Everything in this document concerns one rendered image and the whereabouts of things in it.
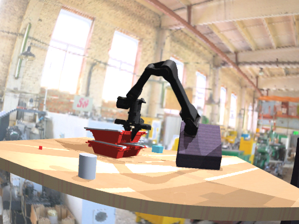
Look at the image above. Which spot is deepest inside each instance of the small teal block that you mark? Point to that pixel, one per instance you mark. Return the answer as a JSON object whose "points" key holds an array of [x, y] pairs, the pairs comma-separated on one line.
{"points": [[157, 149]]}

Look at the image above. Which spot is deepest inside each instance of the red plastic tray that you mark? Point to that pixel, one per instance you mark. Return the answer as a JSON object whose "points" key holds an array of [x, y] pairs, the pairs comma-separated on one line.
{"points": [[113, 151]]}

